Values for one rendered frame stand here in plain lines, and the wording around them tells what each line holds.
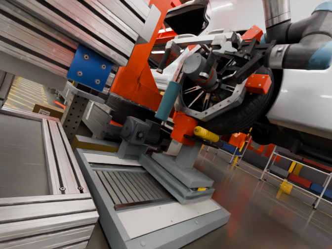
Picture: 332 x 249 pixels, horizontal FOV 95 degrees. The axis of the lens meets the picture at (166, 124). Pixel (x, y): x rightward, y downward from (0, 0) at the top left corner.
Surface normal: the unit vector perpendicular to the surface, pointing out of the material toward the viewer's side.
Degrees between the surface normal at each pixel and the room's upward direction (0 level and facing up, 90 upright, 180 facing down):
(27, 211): 0
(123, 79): 90
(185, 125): 90
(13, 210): 0
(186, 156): 90
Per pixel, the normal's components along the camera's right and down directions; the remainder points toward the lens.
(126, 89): 0.63, 0.31
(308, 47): -0.67, -0.25
